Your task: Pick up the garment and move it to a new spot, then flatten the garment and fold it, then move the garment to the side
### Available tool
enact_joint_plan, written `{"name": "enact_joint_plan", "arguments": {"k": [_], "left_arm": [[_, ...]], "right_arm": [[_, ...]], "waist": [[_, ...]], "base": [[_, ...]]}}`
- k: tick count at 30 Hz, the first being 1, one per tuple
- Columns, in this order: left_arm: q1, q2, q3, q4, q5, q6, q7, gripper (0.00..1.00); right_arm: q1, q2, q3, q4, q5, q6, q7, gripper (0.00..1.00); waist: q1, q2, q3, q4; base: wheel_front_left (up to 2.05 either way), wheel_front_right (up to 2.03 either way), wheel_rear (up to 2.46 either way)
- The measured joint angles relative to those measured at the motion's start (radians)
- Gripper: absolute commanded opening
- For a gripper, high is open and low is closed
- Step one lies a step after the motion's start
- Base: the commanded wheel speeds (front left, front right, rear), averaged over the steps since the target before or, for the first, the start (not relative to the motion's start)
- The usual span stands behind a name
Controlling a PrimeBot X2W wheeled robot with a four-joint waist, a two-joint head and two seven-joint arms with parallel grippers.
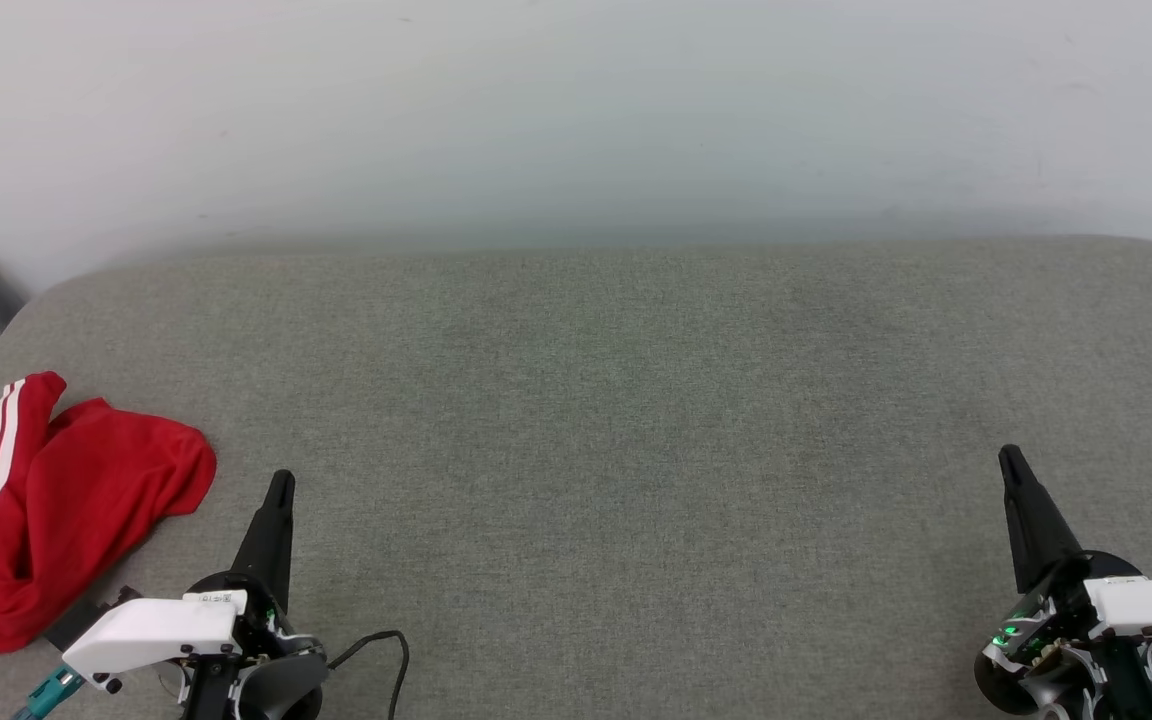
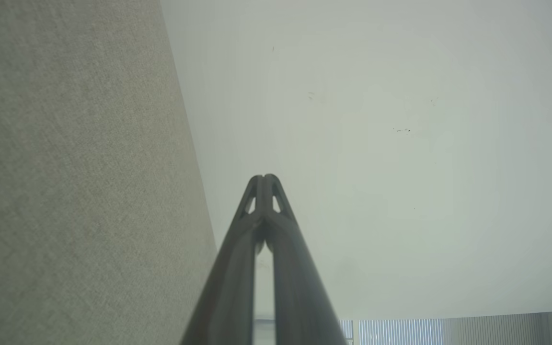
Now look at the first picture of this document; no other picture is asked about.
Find red shorts with white stripes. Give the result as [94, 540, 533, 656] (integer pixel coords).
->
[0, 371, 218, 654]

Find teal cable connector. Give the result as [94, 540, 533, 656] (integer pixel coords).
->
[14, 664, 87, 720]

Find thin black cable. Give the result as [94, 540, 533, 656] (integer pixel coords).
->
[326, 629, 411, 720]

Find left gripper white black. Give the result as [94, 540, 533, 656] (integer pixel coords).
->
[61, 470, 323, 720]

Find grey fabric sofa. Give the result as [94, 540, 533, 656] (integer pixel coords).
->
[0, 235, 1152, 720]

